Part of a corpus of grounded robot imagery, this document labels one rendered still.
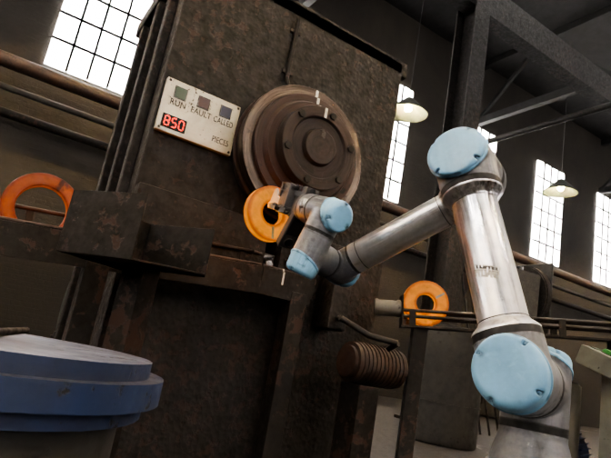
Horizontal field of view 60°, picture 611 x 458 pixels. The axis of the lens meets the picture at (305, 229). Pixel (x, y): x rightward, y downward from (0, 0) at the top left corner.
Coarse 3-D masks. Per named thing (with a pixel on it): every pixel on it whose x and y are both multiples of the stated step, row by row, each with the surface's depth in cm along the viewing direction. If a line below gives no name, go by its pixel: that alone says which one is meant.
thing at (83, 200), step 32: (96, 192) 111; (64, 224) 112; (96, 224) 109; (128, 224) 106; (96, 256) 111; (128, 256) 103; (160, 256) 133; (192, 256) 129; (128, 288) 117; (128, 320) 114; (128, 352) 114
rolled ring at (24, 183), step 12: (24, 180) 132; (36, 180) 134; (48, 180) 135; (60, 180) 136; (12, 192) 130; (60, 192) 136; (72, 192) 138; (0, 204) 129; (12, 204) 130; (12, 216) 130
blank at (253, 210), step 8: (256, 192) 144; (264, 192) 145; (272, 192) 147; (248, 200) 143; (256, 200) 144; (264, 200) 145; (248, 208) 142; (256, 208) 143; (248, 216) 142; (256, 216) 143; (280, 216) 149; (288, 216) 148; (248, 224) 143; (256, 224) 143; (264, 224) 144; (272, 224) 145; (280, 224) 147; (256, 232) 142; (264, 232) 143; (272, 232) 145; (280, 232) 146; (264, 240) 145; (272, 240) 145
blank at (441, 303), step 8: (408, 288) 181; (416, 288) 181; (424, 288) 181; (432, 288) 181; (440, 288) 181; (408, 296) 181; (416, 296) 181; (432, 296) 181; (440, 296) 180; (408, 304) 180; (440, 304) 180; (448, 304) 180; (408, 312) 179; (416, 320) 179; (424, 320) 179; (432, 320) 178; (440, 320) 178
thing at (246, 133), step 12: (264, 96) 170; (276, 96) 173; (324, 96) 184; (252, 108) 168; (264, 108) 170; (336, 108) 186; (252, 120) 167; (348, 120) 188; (240, 132) 170; (252, 132) 167; (240, 144) 168; (252, 144) 166; (240, 156) 168; (252, 156) 166; (360, 156) 190; (240, 168) 169; (252, 168) 165; (360, 168) 189; (252, 180) 165; (252, 192) 170; (348, 192) 185
